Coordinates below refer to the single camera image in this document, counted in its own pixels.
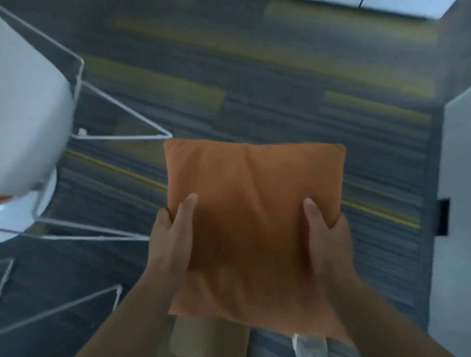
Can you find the person's right hand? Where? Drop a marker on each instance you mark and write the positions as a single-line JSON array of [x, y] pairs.
[[329, 246]]

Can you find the person's left hand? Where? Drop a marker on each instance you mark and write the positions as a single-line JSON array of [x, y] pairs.
[[173, 242]]

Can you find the person's right thumb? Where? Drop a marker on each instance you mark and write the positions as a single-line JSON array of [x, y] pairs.
[[314, 220]]

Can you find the person's left thumb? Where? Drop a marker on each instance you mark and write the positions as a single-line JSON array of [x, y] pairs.
[[186, 217]]

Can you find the orange square cushion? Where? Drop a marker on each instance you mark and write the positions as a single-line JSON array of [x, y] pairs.
[[254, 191]]

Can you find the person's right forearm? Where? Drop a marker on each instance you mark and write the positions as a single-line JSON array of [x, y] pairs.
[[368, 316]]

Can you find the person's left forearm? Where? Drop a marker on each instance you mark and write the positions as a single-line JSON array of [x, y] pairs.
[[139, 312]]

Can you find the person's beige trouser leg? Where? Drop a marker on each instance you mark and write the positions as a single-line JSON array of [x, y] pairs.
[[209, 338]]

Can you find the person's white shoe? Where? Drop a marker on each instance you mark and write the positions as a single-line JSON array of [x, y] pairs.
[[309, 347]]

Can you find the white cabinet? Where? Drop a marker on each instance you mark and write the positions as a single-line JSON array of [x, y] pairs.
[[456, 154]]

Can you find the white round base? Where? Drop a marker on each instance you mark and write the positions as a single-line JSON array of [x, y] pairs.
[[18, 217]]

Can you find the white desk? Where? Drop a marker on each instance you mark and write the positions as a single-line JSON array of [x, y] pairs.
[[386, 5]]

